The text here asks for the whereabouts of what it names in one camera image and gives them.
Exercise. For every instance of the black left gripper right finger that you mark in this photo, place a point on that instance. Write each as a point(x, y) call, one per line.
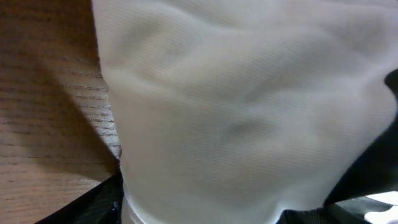
point(362, 210)

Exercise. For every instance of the white t-shirt with black print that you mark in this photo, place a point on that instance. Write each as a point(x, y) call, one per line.
point(235, 111)

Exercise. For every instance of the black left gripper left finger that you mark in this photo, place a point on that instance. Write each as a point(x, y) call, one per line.
point(100, 205)

